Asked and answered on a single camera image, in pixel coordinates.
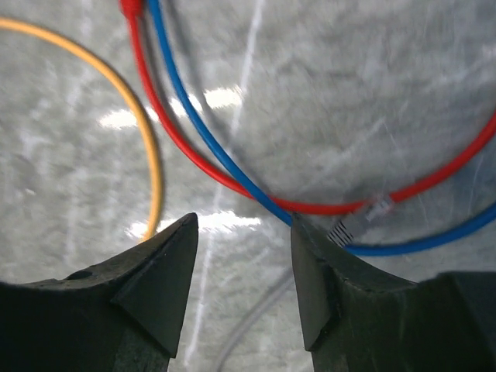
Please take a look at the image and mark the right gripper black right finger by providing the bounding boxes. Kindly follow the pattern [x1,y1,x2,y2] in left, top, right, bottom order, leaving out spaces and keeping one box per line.
[291,215,495,371]

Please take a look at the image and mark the red ethernet cable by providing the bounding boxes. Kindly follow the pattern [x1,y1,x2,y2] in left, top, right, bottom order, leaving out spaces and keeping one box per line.
[118,0,496,216]

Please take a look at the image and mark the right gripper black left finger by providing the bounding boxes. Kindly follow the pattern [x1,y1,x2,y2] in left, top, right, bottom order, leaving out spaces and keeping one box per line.
[1,213,198,371]

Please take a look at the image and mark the yellow ethernet cable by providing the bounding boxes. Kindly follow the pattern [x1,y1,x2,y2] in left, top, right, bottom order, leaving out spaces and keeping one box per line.
[0,16,164,242]

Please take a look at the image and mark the blue ethernet cable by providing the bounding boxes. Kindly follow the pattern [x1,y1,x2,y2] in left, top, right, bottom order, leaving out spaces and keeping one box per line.
[146,0,496,257]

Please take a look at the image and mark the grey ethernet cable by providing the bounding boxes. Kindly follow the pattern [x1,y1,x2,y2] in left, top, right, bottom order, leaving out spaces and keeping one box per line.
[215,195,394,372]

